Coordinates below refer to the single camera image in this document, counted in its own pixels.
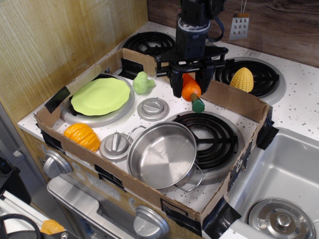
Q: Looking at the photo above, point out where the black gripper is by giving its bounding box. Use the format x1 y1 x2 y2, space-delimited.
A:
155 24 228 98

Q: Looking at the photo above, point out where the orange toy carrot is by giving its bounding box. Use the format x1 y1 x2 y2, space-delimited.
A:
181 73 205 113

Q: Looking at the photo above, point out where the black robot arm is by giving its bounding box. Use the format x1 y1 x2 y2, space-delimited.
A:
155 0 228 98

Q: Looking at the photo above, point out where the light green plate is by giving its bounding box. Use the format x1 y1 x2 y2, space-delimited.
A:
71 77 131 116

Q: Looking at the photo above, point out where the silver centre stove knob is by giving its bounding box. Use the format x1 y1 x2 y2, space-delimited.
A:
138 98 169 121

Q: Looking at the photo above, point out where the silver stove knob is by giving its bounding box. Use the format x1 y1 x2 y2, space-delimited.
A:
99 132 133 162
138 98 169 121

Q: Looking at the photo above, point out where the green toy broccoli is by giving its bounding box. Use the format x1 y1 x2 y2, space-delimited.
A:
133 71 155 94

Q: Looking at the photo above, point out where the back left stove burner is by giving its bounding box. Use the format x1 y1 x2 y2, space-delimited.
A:
118 31 175 57

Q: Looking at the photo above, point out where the yellow toy corn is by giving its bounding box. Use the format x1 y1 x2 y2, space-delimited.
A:
230 67 254 93

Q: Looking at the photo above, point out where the hanging silver spatula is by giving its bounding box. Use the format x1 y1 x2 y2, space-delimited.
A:
229 0 250 40

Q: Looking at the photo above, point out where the front right stove burner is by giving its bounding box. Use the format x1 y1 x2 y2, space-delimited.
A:
167 111 244 185

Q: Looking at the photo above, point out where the back right stove burner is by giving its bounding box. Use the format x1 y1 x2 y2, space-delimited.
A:
213 57 287 105

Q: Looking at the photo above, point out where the stainless steel pot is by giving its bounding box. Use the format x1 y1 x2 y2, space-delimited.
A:
127 121 202 193

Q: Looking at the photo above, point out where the silver front stove knob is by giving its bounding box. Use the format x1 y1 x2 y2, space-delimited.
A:
99 132 133 162

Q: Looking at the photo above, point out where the orange toy pumpkin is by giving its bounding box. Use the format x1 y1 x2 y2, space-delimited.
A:
63 123 101 152

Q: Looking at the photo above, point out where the silver sink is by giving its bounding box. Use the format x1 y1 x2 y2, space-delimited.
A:
202 127 319 239

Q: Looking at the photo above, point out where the cardboard fence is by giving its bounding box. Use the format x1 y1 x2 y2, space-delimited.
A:
35 49 277 239

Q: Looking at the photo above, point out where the silver oven knob right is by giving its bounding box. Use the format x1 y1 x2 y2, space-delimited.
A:
133 205 170 239

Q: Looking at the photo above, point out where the silver oven knob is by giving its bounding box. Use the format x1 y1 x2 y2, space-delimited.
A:
43 149 73 178
133 205 170 239

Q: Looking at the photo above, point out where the silver oven knob left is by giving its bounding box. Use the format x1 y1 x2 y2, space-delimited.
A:
43 149 73 178

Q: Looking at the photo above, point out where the silver pot lid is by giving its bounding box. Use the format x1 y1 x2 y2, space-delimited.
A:
246 198 317 239

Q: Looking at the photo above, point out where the orange object bottom left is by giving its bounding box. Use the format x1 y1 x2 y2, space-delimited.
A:
40 220 65 235

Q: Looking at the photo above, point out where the oven door handle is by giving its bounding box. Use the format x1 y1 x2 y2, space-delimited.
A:
47 177 137 239

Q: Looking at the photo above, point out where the black cable bottom left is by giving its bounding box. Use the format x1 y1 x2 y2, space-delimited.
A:
0 213 41 239

